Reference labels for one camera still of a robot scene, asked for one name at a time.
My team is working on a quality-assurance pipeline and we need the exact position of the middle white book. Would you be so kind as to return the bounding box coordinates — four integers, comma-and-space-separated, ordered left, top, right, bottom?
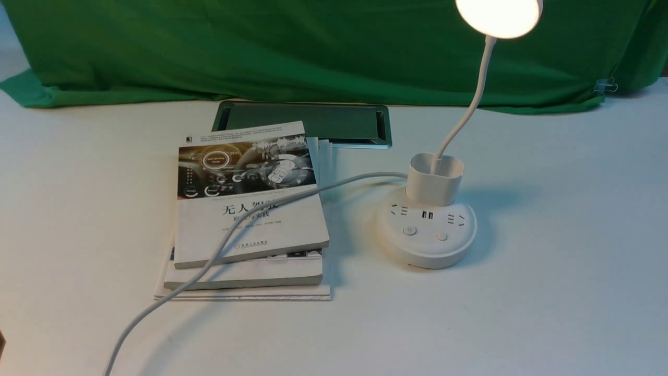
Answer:
186, 250, 326, 291

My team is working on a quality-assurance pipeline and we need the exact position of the green cloth backdrop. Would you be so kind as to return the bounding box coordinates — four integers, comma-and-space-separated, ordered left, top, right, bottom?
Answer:
2, 1, 666, 114

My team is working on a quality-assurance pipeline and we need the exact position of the bottom white book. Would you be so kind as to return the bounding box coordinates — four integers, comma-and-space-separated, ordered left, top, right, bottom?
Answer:
153, 138, 332, 302

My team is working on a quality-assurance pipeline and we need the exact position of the top white textbook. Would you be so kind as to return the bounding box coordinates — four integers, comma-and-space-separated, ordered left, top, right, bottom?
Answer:
173, 121, 330, 269

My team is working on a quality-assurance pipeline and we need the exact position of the white desk lamp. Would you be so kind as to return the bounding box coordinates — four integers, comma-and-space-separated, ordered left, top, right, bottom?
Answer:
377, 1, 544, 269

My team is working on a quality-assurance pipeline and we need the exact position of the white power cable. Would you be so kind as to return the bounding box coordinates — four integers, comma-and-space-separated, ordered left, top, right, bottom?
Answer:
104, 172, 408, 376

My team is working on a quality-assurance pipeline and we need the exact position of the metal binder clip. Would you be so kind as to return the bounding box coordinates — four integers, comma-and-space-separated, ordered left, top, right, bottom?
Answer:
592, 77, 618, 96

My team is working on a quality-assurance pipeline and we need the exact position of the white book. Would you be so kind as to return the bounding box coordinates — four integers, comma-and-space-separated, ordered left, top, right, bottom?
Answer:
186, 250, 326, 291
153, 138, 332, 302

